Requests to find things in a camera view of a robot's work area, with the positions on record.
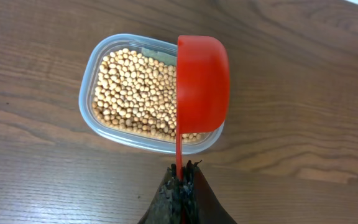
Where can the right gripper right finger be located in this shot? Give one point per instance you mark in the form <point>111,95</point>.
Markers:
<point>200,205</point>

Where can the clear plastic container of beans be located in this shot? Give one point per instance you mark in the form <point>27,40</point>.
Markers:
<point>129,95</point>

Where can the red plastic measuring scoop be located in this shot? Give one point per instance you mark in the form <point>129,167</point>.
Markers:
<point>203,87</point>

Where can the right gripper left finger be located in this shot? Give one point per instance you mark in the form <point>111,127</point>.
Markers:
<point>166,205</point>

